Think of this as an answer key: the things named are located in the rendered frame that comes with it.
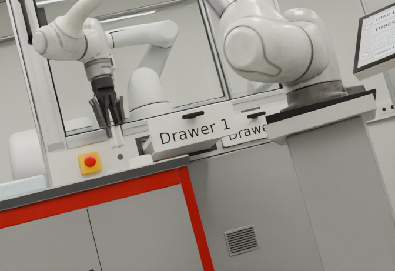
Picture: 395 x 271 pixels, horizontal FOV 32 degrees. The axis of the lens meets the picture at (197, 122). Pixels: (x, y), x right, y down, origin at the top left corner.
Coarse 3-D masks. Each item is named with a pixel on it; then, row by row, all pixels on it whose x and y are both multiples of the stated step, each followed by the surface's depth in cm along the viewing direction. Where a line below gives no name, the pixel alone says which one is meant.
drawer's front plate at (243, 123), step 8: (248, 112) 264; (256, 112) 264; (272, 112) 266; (240, 120) 262; (248, 120) 263; (256, 120) 264; (264, 120) 264; (240, 128) 262; (248, 128) 262; (232, 136) 261; (248, 136) 262; (256, 136) 262; (264, 136) 263; (224, 144) 259; (232, 144) 260
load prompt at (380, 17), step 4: (392, 8) 269; (384, 12) 271; (388, 12) 269; (392, 12) 267; (376, 16) 273; (380, 16) 271; (384, 16) 269; (388, 16) 268; (392, 16) 266; (376, 20) 272; (380, 20) 270; (384, 20) 268
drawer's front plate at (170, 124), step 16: (192, 112) 226; (208, 112) 227; (224, 112) 228; (160, 128) 223; (176, 128) 224; (192, 128) 225; (208, 128) 226; (224, 128) 227; (160, 144) 222; (176, 144) 223; (192, 144) 225
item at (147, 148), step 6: (144, 144) 250; (150, 144) 235; (198, 144) 242; (204, 144) 246; (210, 144) 252; (144, 150) 252; (150, 150) 238; (168, 150) 237; (174, 150) 242; (180, 150) 247; (186, 150) 252; (192, 150) 256; (156, 156) 245; (162, 156) 250; (168, 156) 255
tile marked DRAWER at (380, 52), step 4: (392, 44) 256; (380, 48) 259; (384, 48) 258; (388, 48) 256; (392, 48) 254; (376, 52) 259; (380, 52) 258; (384, 52) 256; (388, 52) 255; (376, 56) 258; (380, 56) 256
